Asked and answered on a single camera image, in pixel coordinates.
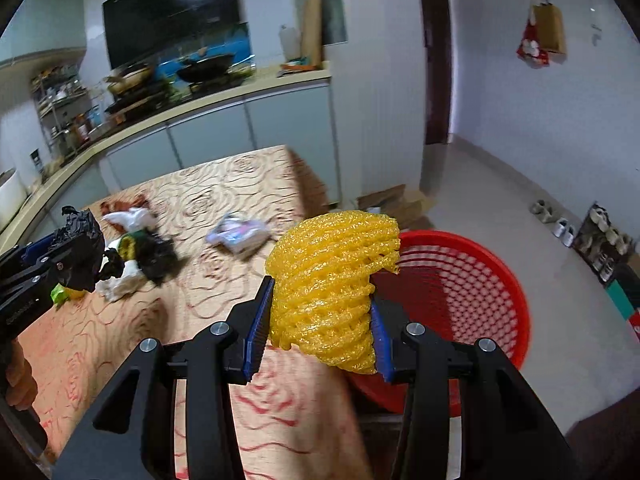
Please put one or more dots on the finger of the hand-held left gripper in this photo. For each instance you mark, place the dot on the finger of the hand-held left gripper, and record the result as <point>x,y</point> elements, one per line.
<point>45,280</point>
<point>35,250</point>

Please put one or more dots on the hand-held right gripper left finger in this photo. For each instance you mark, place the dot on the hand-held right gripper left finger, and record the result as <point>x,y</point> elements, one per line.
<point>260,320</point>

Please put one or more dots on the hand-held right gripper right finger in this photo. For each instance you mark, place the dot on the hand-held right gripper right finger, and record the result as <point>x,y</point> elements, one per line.
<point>380,345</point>

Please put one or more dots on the bright green wrapper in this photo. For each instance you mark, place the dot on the bright green wrapper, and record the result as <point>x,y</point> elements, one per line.
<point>60,295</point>

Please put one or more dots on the black plastic bag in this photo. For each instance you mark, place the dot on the black plastic bag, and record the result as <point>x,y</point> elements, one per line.
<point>157,260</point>
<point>80,230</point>

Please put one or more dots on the yellow foam fruit net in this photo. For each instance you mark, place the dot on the yellow foam fruit net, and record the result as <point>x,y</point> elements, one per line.
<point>320,280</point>

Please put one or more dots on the white tissue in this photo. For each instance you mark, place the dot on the white tissue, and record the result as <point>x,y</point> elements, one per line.
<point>117,285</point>

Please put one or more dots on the yellow green wrapper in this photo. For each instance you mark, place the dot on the yellow green wrapper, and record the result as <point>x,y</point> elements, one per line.
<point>127,247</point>

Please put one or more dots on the clear plastic packet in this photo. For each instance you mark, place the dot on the clear plastic packet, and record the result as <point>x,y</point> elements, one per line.
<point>237,234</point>

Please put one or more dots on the red plastic basket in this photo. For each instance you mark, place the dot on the red plastic basket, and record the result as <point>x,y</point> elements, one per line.
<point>450,280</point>

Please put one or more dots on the white plastic bag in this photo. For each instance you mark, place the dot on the white plastic bag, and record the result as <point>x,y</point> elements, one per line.
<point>130,219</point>

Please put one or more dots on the person's left hand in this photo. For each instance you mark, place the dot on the person's left hand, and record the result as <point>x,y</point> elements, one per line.
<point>17,375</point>

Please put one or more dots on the white round container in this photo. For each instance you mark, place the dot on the white round container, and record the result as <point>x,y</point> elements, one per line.
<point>11,192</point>

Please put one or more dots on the cardboard box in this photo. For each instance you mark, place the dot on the cardboard box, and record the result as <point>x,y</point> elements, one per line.
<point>395,205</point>

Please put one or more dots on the metal spice rack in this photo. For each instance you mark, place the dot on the metal spice rack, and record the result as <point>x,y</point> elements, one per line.
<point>62,110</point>

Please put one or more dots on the rose-patterned tablecloth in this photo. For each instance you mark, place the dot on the rose-patterned tablecloth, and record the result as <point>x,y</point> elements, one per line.
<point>210,180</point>

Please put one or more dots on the black gas stove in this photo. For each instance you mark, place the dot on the black gas stove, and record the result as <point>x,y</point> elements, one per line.
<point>150,96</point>

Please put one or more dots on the grey kitchen cabinet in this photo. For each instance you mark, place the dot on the grey kitchen cabinet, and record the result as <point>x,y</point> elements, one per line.
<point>280,125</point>

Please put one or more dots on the tan cooking pot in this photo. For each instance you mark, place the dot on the tan cooking pot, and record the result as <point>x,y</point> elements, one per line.
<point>130,77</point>

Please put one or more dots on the beige shoe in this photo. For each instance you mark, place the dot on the beige shoe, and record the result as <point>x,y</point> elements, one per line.
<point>538,209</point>
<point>548,214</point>

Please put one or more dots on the white shoe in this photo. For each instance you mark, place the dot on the white shoe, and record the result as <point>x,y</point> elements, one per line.
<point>569,235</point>
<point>560,227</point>

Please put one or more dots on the black shoe rack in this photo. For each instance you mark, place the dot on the black shoe rack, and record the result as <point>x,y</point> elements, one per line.
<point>582,247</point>

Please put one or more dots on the beige kitchen countertop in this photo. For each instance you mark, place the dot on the beige kitchen countertop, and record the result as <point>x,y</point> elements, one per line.
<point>210,97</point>

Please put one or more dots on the frosted upper cabinet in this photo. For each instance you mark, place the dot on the frosted upper cabinet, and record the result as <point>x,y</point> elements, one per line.
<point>40,20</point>

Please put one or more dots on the stack of shoe boxes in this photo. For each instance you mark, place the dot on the stack of shoe boxes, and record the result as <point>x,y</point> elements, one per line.
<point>625,300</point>

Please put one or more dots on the black wok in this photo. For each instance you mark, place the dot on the black wok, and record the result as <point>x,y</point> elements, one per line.
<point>205,66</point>

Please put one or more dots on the rows of assorted shoes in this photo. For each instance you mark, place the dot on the rows of assorted shoes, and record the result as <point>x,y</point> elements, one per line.
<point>607,235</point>

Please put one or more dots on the orange kitchen tool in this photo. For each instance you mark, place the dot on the orange kitchen tool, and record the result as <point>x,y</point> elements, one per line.
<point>300,66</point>

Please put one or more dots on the black range hood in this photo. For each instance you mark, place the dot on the black range hood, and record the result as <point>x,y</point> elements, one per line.
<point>170,15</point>

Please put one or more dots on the translucent plastic jug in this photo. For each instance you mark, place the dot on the translucent plastic jug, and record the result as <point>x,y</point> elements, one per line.
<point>290,45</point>

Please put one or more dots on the wooden cutting board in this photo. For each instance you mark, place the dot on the wooden cutting board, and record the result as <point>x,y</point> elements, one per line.
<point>312,30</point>

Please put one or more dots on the dark brown door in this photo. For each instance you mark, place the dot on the dark brown door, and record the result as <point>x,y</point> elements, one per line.
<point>435,50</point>

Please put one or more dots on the frosted glass panel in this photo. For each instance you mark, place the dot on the frosted glass panel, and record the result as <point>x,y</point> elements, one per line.
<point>332,5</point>

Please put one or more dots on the red hanging ornament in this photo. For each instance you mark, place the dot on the red hanging ornament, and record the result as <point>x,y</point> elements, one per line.
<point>532,50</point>

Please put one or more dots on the brown paper bag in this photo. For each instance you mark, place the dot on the brown paper bag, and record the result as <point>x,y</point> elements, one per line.
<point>549,30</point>

